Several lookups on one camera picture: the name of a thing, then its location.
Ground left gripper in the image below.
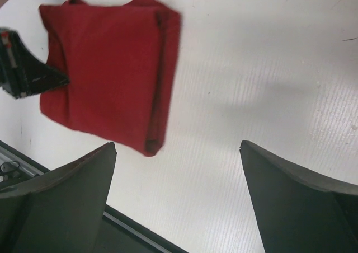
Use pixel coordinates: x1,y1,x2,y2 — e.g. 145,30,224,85
1,27,70,99

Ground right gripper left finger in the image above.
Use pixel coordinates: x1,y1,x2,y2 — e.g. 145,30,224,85
1,142,117,252

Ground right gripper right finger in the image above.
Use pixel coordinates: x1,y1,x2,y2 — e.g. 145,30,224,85
240,140,357,252

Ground red t-shirt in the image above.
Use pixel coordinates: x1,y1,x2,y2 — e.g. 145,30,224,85
39,0,182,157

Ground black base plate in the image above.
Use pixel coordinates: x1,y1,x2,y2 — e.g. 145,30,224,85
1,142,186,253

